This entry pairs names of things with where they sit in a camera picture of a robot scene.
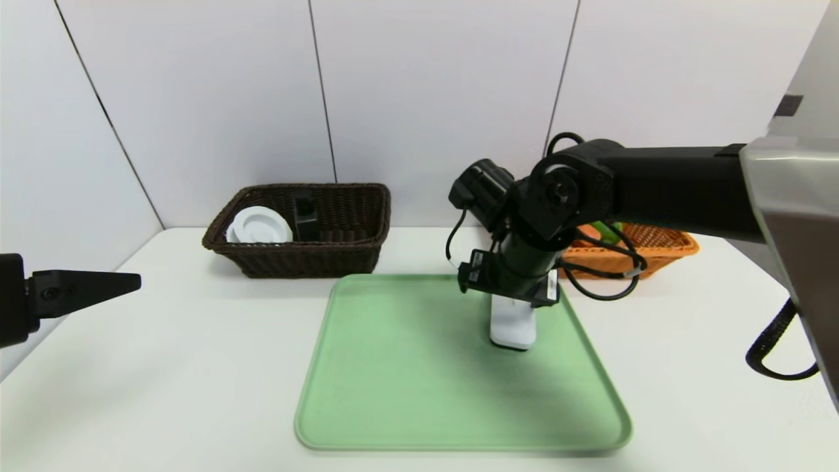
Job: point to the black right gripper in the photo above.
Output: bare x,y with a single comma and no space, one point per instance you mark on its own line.
505,288

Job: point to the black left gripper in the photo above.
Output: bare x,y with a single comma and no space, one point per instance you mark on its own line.
12,300

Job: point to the white rectangular case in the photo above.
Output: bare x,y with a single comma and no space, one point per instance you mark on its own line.
512,328

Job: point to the green lime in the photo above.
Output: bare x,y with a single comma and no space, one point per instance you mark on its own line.
613,229

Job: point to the white round plastic container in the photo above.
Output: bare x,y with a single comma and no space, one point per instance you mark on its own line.
259,226

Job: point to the dark green pump bottle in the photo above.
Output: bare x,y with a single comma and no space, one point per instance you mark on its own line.
305,216

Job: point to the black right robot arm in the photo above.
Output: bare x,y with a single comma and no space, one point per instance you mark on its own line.
655,183

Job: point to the orange wicker basket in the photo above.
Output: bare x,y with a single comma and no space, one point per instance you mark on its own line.
662,255

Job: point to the dark brown wicker basket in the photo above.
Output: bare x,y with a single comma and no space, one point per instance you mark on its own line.
341,255

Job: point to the light green plastic tray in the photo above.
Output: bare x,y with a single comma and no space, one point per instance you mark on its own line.
393,380

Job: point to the small black wall box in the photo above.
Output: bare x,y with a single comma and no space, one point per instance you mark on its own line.
790,106

